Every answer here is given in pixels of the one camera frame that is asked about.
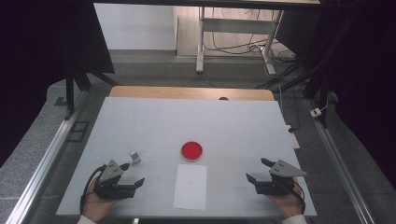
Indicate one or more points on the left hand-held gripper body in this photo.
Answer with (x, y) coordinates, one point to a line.
(109, 186)

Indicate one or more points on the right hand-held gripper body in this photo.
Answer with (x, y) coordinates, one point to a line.
(278, 185)

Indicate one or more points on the small blue white stamp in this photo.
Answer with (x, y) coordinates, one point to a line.
(135, 156)

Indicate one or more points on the red round ink pad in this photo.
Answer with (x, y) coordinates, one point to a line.
(191, 150)

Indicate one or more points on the person's right hand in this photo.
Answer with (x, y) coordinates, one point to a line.
(289, 205)

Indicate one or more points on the person's left hand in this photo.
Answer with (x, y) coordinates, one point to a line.
(95, 207)

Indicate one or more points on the white paper sheet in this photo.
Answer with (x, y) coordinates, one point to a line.
(190, 186)

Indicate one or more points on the black floor plate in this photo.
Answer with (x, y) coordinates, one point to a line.
(78, 131)

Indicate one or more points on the white table cover board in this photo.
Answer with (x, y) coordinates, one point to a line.
(218, 124)

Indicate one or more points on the small white adapter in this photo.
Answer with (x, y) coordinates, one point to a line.
(316, 112)

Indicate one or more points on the black table grommet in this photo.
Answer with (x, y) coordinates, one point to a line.
(223, 98)

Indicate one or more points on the black metal stand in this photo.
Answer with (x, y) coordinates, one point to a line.
(323, 77)
(70, 93)

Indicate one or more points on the wooden table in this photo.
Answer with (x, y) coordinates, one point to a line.
(186, 92)

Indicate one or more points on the black curtain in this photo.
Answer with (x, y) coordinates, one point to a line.
(37, 62)
(373, 77)

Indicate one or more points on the aluminium rail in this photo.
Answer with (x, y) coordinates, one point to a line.
(46, 161)
(339, 168)

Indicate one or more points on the white metal desk frame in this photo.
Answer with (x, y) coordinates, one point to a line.
(236, 25)

